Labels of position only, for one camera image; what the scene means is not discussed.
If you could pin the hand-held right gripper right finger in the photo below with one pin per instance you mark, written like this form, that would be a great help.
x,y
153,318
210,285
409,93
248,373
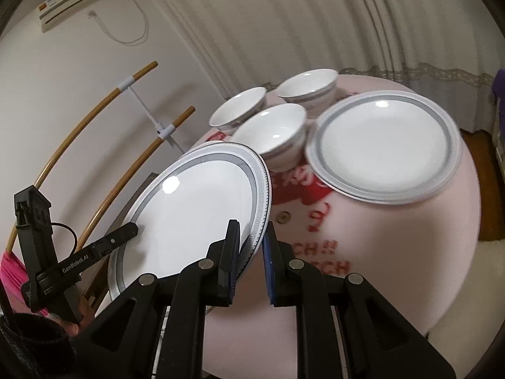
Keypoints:
x,y
270,268

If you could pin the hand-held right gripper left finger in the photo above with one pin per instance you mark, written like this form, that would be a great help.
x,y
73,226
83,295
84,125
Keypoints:
x,y
232,268

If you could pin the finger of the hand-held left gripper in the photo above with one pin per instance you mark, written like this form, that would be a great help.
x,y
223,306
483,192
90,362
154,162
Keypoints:
x,y
118,239

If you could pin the white plate patterned grey rim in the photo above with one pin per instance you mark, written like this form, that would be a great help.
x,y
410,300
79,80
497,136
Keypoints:
x,y
189,213

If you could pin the white bowl grey band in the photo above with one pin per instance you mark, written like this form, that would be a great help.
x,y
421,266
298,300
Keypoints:
x,y
307,87
236,110
272,130

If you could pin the white plate plain grey bands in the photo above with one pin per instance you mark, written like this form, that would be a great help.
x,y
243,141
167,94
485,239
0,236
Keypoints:
x,y
382,142

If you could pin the person's left forearm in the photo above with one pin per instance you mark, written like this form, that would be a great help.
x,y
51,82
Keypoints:
x,y
35,347

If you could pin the person's left hand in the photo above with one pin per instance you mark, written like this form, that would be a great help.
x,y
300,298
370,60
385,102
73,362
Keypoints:
x,y
77,318

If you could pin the pink cloth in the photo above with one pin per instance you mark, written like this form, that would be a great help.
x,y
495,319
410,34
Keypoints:
x,y
12,272

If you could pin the round white printed table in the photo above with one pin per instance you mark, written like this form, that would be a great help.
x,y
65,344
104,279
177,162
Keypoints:
x,y
394,252

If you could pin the clothes rack with wooden rails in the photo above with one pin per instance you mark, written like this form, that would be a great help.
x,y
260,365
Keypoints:
x,y
127,83

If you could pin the white air conditioner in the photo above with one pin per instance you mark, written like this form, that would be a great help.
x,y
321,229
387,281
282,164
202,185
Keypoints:
x,y
79,0

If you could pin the cream curtain with lace trim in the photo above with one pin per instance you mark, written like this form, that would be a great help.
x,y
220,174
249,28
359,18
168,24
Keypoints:
x,y
315,19

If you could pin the purple cloth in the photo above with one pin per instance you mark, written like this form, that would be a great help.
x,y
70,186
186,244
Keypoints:
x,y
498,83

